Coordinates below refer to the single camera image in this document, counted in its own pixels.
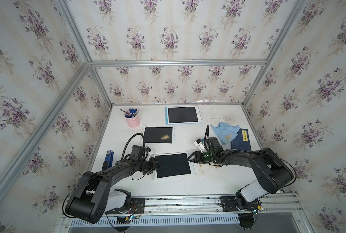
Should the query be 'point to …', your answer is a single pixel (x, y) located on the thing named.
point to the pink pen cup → (134, 122)
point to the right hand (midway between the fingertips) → (193, 161)
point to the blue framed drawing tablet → (177, 115)
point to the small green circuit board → (134, 217)
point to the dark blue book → (241, 141)
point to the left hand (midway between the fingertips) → (162, 168)
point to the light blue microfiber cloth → (226, 132)
